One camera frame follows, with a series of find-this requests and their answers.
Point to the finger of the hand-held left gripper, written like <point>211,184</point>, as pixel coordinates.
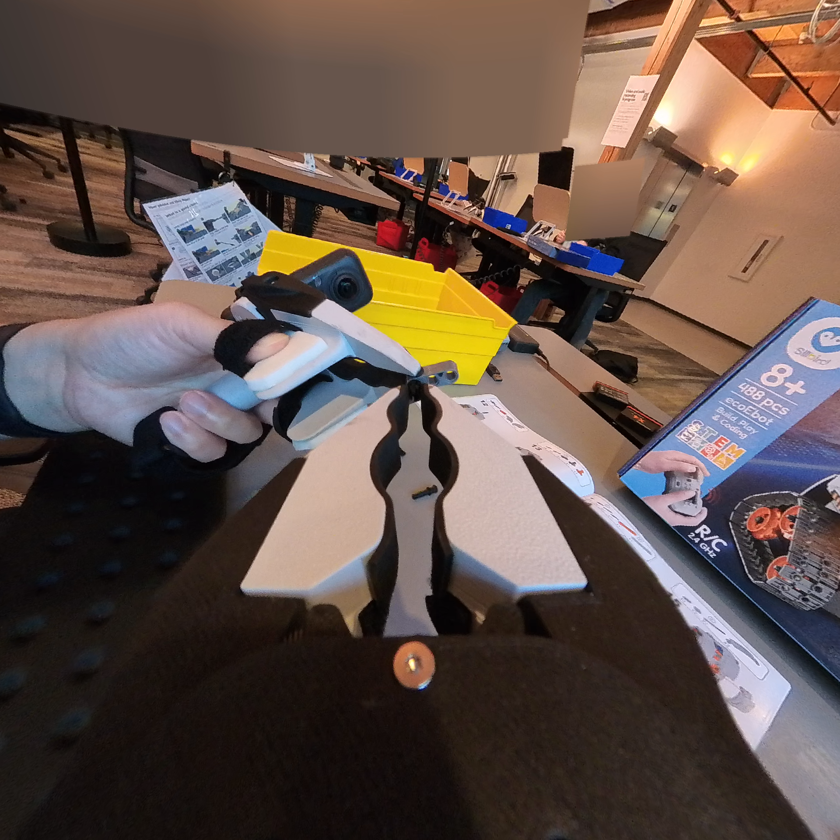
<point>367,344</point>
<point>334,420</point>

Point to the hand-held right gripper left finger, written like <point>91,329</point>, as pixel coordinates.
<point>315,525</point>

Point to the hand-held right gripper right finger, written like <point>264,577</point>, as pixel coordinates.
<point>512,525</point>

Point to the small grey holed beam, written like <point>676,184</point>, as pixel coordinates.
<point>439,373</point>

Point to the long wooden background desk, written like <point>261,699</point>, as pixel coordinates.
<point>610,279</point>

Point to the grey desk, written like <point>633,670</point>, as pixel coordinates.
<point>807,754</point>

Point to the person's left hand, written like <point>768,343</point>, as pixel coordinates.
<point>118,367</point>

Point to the yellow plastic bin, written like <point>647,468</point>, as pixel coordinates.
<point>420,308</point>

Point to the printed photo sheet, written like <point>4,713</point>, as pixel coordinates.
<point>210,229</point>

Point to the red canister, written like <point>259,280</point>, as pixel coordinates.
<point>502,298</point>
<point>436,254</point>
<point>392,235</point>

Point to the black power adapter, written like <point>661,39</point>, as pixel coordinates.
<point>523,340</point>

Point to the black office chair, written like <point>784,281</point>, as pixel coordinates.
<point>157,177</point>

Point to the blue plastic bin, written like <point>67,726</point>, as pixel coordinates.
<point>594,259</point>
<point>505,221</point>

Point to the grey blue parts tray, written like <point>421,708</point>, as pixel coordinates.
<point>543,245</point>

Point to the black round floor stand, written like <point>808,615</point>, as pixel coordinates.
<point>88,236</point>

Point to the black perforated panel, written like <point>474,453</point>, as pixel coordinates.
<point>79,558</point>

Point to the blue toy box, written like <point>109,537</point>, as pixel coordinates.
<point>754,459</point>

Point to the building instruction booklet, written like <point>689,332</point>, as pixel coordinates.
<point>741,649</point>

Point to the grey metal door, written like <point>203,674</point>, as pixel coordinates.
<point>669,190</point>

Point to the white paper notice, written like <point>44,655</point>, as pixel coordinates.
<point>630,111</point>

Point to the framed wall sign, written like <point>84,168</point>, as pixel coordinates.
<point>756,257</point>

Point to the wooden support post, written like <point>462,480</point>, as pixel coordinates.
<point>669,39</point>

